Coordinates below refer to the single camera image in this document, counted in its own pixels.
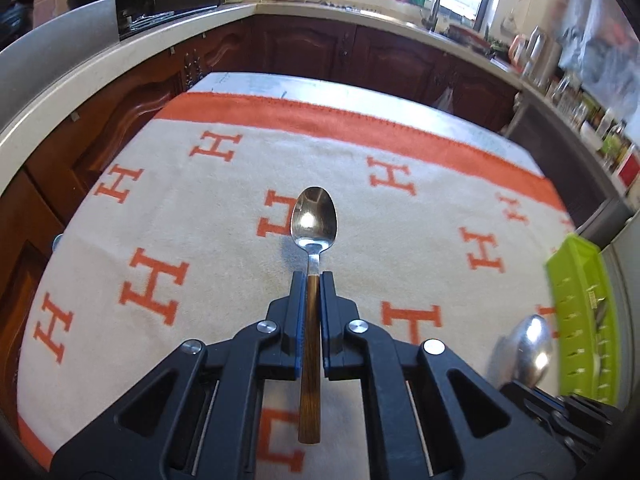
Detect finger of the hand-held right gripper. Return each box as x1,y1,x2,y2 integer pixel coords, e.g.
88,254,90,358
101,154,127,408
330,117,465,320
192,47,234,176
500,381,568,418

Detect wooden handle metal spoon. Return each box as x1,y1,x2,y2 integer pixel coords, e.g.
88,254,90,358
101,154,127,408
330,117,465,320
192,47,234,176
290,186,339,445

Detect white kitchen countertop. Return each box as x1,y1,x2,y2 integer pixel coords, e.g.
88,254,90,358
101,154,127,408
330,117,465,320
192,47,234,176
0,0,633,201

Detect green plastic utensil tray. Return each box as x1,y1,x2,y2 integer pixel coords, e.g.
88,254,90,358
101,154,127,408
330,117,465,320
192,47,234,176
544,234,623,406

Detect steel splash guard panel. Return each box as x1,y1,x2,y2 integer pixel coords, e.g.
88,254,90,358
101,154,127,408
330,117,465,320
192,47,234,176
0,0,121,133

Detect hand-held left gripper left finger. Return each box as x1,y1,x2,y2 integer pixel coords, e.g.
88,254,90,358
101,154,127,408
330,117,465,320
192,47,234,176
50,270,307,480

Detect dark wooden base cabinets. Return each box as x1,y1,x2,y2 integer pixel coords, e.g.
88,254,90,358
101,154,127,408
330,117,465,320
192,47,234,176
0,12,523,411

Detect orange and cream printed blanket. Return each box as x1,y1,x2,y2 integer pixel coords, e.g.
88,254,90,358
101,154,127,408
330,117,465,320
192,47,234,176
17,91,576,480

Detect jar with red label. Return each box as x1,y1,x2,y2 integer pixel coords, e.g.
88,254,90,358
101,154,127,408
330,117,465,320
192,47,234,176
617,152,640,191

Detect red pan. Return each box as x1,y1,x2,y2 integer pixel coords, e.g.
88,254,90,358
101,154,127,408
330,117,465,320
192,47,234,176
447,25,493,51

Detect black gas stove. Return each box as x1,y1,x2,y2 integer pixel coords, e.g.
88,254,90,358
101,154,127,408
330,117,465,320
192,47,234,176
119,7,218,41

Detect plastic covered wall poster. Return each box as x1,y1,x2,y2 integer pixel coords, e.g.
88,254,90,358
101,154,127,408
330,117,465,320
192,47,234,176
555,0,640,121

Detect steel electric kettle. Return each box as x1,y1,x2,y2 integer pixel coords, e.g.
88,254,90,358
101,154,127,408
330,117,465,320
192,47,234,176
520,26,551,81

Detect white plastic bag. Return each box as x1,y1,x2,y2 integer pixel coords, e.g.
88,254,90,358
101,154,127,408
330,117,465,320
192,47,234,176
435,82,458,113

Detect glass pitcher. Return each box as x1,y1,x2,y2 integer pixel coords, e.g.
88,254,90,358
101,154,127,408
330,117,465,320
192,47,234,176
550,72,576,111

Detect clear bottle with green label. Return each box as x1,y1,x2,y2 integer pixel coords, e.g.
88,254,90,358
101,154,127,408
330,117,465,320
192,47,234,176
600,120,626,161

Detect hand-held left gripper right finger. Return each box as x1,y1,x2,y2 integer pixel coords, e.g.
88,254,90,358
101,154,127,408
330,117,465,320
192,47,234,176
320,270,576,480

